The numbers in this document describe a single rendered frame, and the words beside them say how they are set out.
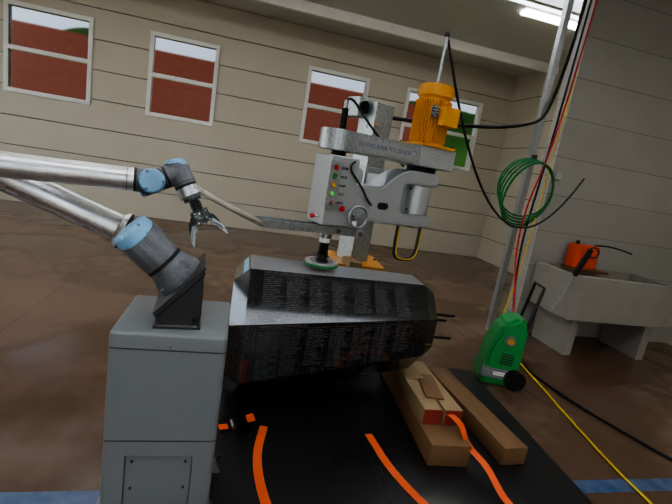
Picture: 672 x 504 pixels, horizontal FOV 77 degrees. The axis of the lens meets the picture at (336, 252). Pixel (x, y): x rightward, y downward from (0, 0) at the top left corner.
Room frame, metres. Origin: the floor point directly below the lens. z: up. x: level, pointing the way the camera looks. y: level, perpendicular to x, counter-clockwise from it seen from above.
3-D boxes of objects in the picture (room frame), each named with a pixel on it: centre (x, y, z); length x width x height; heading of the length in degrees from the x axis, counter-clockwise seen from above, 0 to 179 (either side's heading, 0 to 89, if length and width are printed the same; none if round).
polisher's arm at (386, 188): (2.84, -0.26, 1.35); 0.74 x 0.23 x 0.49; 121
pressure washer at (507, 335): (3.34, -1.50, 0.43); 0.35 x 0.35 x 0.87; 85
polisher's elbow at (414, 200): (2.99, -0.48, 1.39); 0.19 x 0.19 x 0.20
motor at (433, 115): (2.98, -0.49, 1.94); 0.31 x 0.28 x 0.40; 31
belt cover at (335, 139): (2.83, -0.22, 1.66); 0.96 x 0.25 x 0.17; 121
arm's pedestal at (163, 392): (1.59, 0.58, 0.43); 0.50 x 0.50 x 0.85; 14
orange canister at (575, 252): (4.72, -2.76, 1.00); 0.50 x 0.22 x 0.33; 104
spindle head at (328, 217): (2.69, 0.01, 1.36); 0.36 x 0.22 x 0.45; 121
